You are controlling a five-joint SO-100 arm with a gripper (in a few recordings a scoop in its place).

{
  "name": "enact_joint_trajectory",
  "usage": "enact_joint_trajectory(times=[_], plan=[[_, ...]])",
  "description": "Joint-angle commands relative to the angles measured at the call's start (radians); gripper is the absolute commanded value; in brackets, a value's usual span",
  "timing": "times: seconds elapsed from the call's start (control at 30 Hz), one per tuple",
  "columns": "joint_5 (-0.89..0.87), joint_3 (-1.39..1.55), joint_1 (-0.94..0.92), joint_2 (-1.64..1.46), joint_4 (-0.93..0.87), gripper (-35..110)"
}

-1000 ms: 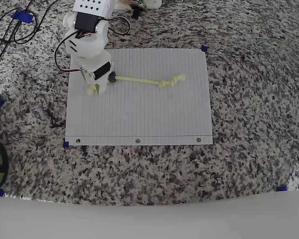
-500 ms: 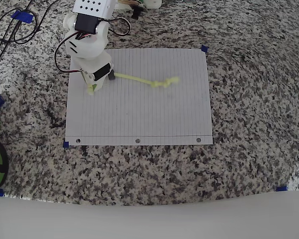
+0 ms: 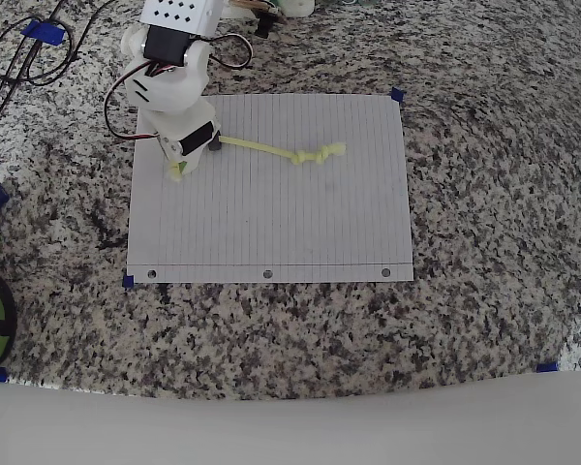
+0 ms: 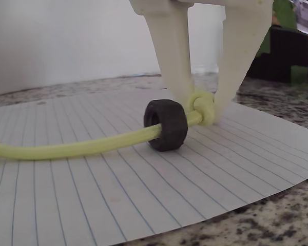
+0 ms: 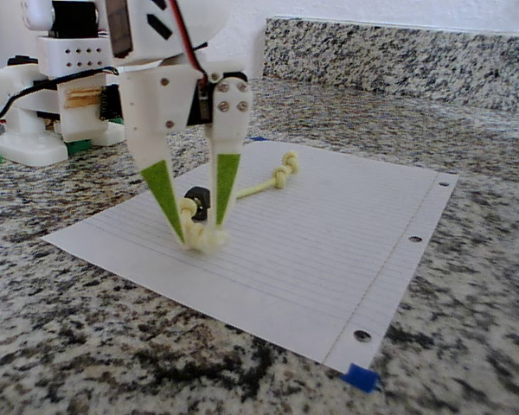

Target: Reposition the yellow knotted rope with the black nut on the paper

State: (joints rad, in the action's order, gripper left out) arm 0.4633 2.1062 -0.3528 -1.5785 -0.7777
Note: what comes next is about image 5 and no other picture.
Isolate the black ring bead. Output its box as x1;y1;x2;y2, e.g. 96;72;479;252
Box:
184;185;211;221

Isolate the yellow knotted rope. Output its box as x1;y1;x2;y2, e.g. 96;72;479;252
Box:
177;150;302;256

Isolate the black controller board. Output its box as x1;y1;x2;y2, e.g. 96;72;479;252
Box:
98;84;125;123

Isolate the lined paper sheet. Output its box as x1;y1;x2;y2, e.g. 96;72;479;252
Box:
41;138;460;375

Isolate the black red servo wire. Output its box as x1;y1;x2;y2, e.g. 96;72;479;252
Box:
168;0;213;94

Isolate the black motor cable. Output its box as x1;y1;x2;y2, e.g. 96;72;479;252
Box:
0;64;120;131

